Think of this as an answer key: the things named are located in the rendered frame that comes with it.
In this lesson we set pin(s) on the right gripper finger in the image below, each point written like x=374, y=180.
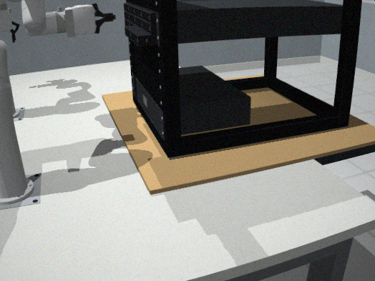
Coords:
x=100, y=22
x=99, y=13

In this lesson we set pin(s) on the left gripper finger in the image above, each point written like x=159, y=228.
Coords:
x=14, y=31

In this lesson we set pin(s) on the black metal rack frame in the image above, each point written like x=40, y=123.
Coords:
x=193, y=99

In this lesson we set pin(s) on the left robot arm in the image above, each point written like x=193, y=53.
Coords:
x=4, y=72

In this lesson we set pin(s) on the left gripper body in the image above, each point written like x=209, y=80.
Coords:
x=5, y=20

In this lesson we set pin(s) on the tan flat board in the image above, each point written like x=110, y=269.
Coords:
x=161, y=174

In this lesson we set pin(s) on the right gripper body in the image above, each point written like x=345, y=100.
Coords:
x=84, y=19

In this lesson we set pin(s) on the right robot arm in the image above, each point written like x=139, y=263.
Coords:
x=14, y=186

